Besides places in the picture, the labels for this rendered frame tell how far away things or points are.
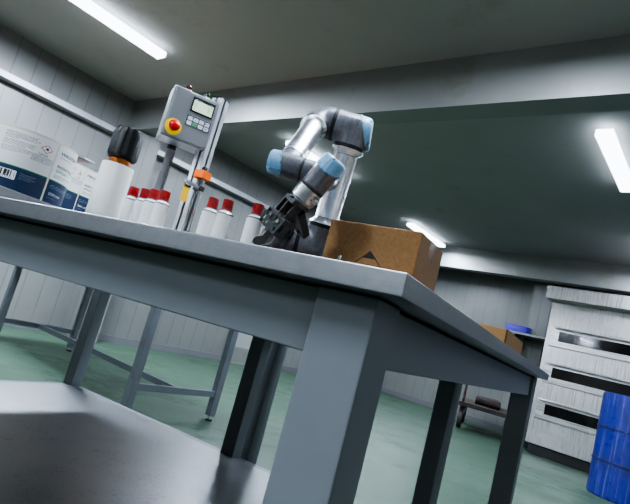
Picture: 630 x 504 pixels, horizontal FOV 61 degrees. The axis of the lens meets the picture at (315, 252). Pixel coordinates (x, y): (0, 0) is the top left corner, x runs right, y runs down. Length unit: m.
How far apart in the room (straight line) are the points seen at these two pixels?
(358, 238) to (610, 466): 4.53
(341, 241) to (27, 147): 0.88
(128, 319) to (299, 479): 6.61
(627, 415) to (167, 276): 5.38
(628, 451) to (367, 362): 5.36
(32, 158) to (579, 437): 6.93
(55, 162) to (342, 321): 0.98
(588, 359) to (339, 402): 7.10
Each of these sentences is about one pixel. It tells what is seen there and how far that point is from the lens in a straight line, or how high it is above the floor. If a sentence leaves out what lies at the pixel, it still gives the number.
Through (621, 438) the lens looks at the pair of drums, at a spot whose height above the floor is 0.56.
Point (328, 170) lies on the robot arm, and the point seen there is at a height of 1.20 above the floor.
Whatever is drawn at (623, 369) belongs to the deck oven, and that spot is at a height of 1.29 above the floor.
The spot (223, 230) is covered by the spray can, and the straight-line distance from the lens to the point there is 1.62.
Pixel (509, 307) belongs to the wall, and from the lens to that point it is 9.81.
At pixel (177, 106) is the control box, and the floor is 1.40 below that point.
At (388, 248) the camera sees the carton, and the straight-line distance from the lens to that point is 1.57.
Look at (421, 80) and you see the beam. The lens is 4.10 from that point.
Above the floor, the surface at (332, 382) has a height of 0.73.
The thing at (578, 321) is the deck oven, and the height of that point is 1.76.
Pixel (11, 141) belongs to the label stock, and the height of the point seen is 0.99.
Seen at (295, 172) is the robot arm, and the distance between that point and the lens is 1.57.
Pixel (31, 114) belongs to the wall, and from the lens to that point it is 6.39.
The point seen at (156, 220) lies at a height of 0.98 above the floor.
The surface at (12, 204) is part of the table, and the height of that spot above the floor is 0.82.
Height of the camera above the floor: 0.77
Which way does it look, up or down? 8 degrees up
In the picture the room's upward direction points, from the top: 15 degrees clockwise
